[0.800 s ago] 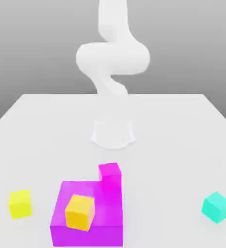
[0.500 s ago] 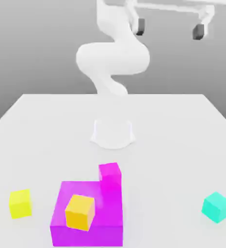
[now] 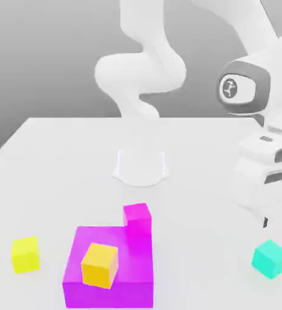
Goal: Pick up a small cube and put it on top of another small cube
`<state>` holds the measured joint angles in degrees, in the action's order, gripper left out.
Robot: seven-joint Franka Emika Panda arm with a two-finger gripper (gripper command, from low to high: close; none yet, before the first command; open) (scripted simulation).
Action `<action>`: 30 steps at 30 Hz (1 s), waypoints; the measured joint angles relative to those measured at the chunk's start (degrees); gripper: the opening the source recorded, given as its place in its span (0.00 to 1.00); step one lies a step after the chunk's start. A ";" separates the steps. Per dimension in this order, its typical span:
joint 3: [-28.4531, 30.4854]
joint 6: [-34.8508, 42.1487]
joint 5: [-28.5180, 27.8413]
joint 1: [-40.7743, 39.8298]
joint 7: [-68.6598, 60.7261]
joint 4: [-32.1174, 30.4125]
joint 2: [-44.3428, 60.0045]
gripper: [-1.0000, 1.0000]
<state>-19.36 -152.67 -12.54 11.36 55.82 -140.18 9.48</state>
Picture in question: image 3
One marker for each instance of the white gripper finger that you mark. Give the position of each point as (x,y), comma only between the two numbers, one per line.
(265,222)

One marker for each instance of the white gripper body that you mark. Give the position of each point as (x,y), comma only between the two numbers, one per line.
(252,189)

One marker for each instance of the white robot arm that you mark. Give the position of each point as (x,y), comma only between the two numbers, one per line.
(141,75)

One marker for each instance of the small teal cube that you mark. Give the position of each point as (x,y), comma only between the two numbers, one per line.
(268,259)

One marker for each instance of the small magenta cube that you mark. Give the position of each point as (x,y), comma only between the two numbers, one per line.
(138,213)

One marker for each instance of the small orange cube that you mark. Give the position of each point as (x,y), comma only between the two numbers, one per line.
(96,273)

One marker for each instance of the small yellow cube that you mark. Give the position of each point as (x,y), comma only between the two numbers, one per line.
(24,256)

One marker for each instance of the large magenta box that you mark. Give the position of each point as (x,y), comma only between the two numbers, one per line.
(107,295)

